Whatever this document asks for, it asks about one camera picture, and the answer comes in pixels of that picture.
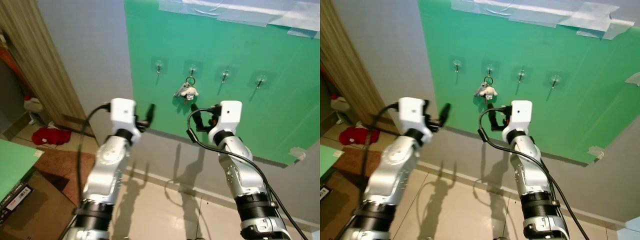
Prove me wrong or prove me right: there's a green wall board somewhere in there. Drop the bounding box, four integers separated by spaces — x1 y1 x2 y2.
123 0 321 167
417 0 640 167

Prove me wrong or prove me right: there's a short clear tape strip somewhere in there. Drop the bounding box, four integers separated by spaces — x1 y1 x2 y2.
287 27 319 40
575 26 623 41

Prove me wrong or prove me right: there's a brown mat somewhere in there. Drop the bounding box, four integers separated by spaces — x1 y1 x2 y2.
34 149 97 195
342 147 389 192

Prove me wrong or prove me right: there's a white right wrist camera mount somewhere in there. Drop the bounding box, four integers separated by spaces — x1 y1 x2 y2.
509 100 534 132
218 100 244 133

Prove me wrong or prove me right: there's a wooden cabinet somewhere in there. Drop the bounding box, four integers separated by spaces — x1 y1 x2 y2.
0 0 94 137
320 0 387 134

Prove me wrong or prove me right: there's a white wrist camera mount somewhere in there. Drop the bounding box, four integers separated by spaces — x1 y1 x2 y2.
398 97 427 133
109 98 137 133
509 100 534 132
218 100 244 133

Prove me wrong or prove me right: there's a red cloth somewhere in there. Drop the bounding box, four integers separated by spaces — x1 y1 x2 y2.
338 126 374 146
31 126 72 147

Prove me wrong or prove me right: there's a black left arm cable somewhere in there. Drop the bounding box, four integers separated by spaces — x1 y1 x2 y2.
75 102 112 211
364 102 401 201

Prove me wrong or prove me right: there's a white jug with red cap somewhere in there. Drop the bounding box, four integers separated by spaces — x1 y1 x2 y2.
23 95 45 125
329 93 351 124

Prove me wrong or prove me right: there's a green table board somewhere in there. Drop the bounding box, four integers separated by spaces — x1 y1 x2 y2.
320 144 337 179
0 138 39 204

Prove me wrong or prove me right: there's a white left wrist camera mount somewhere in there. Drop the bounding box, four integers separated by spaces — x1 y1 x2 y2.
109 98 137 133
398 97 427 133

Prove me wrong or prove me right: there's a long clear tape strip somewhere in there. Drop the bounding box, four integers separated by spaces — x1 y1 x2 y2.
450 0 637 31
158 0 321 32

